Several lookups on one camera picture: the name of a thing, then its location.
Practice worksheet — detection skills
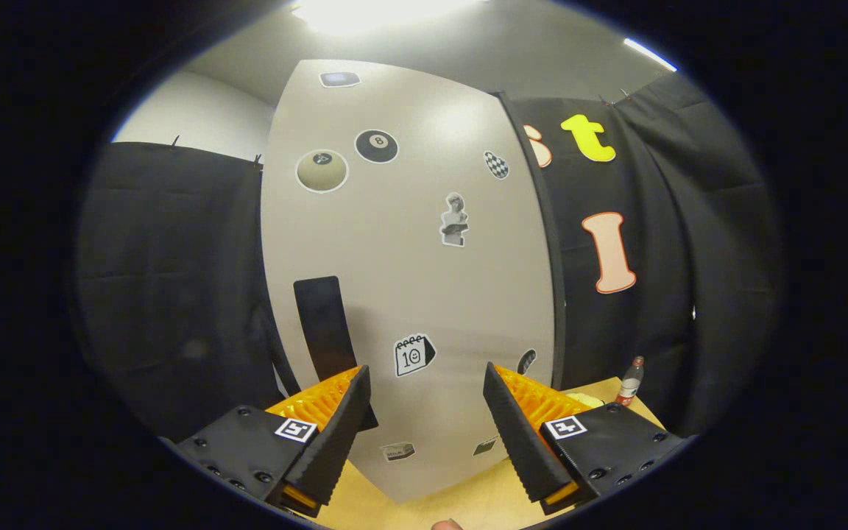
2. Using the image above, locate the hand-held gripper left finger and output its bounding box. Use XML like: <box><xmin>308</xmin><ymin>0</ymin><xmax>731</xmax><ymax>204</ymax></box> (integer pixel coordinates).
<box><xmin>174</xmin><ymin>364</ymin><xmax>372</xmax><ymax>518</ymax></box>

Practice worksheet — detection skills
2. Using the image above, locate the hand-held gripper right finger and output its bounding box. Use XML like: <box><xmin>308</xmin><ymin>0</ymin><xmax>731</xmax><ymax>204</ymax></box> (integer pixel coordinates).
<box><xmin>483</xmin><ymin>361</ymin><xmax>690</xmax><ymax>516</ymax></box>

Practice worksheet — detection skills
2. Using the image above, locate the black cabinet door handle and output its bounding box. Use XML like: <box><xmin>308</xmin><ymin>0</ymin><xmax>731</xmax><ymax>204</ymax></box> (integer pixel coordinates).
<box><xmin>293</xmin><ymin>276</ymin><xmax>379</xmax><ymax>431</ymax></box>

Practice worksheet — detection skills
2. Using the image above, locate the beige shoe cabinet door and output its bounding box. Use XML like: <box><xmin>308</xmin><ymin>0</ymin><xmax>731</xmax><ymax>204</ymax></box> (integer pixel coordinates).
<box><xmin>261</xmin><ymin>59</ymin><xmax>557</xmax><ymax>505</ymax></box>

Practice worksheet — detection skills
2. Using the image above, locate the clear plastic water bottle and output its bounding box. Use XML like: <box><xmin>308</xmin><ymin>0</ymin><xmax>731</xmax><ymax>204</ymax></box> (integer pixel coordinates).
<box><xmin>615</xmin><ymin>356</ymin><xmax>646</xmax><ymax>407</ymax></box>

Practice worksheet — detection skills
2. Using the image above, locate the black backdrop cloth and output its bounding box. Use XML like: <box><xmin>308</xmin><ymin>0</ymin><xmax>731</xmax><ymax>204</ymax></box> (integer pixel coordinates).
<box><xmin>74</xmin><ymin>70</ymin><xmax>782</xmax><ymax>442</ymax></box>

